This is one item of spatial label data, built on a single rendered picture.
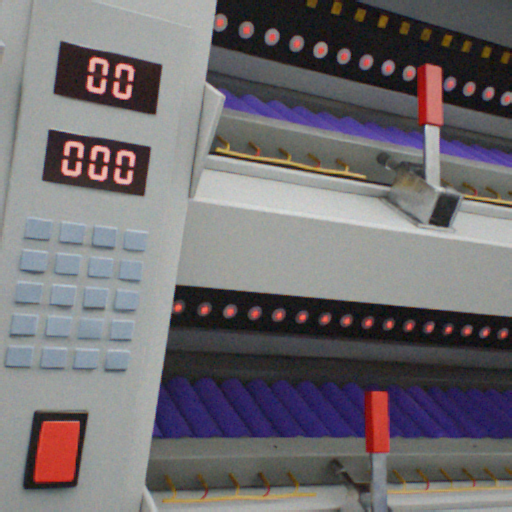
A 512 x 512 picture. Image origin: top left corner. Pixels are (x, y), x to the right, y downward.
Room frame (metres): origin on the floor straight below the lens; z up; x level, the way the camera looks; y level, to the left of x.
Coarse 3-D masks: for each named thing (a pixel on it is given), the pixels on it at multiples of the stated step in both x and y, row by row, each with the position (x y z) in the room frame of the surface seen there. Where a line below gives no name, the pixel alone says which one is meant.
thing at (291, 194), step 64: (256, 0) 0.61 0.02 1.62; (320, 0) 0.63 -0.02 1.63; (256, 64) 0.62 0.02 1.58; (320, 64) 0.65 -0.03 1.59; (384, 64) 0.68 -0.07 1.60; (448, 64) 0.70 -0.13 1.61; (256, 128) 0.51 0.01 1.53; (320, 128) 0.54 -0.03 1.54; (384, 128) 0.67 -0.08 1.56; (448, 128) 0.71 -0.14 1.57; (192, 192) 0.41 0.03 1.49; (256, 192) 0.46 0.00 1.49; (320, 192) 0.50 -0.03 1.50; (384, 192) 0.53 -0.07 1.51; (448, 192) 0.51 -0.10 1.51; (192, 256) 0.43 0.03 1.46; (256, 256) 0.45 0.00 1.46; (320, 256) 0.46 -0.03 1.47; (384, 256) 0.48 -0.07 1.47; (448, 256) 0.51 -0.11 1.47
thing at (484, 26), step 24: (360, 0) 0.70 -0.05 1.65; (384, 0) 0.71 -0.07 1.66; (408, 0) 0.72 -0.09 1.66; (432, 0) 0.74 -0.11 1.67; (456, 0) 0.75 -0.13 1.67; (480, 0) 0.76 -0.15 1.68; (504, 0) 0.78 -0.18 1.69; (456, 24) 0.75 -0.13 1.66; (480, 24) 0.76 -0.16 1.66; (504, 24) 0.78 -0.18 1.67; (336, 360) 0.72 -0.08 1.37; (360, 360) 0.73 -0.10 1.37
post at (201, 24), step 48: (0, 0) 0.37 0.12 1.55; (96, 0) 0.39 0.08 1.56; (144, 0) 0.40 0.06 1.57; (192, 0) 0.41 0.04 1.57; (192, 48) 0.41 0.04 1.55; (0, 96) 0.37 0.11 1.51; (192, 96) 0.41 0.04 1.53; (0, 144) 0.37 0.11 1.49; (192, 144) 0.41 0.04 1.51; (0, 192) 0.37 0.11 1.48; (0, 240) 0.37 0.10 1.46; (144, 384) 0.41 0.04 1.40; (144, 432) 0.41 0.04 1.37; (144, 480) 0.42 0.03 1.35
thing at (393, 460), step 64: (192, 320) 0.62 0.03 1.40; (256, 320) 0.64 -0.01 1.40; (320, 320) 0.67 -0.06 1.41; (384, 320) 0.70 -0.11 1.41; (448, 320) 0.73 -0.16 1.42; (192, 384) 0.60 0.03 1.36; (256, 384) 0.61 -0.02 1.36; (320, 384) 0.66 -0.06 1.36; (384, 384) 0.68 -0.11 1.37; (448, 384) 0.72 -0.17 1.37; (192, 448) 0.51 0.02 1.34; (256, 448) 0.53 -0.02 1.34; (320, 448) 0.55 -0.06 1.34; (384, 448) 0.52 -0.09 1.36; (448, 448) 0.61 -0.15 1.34
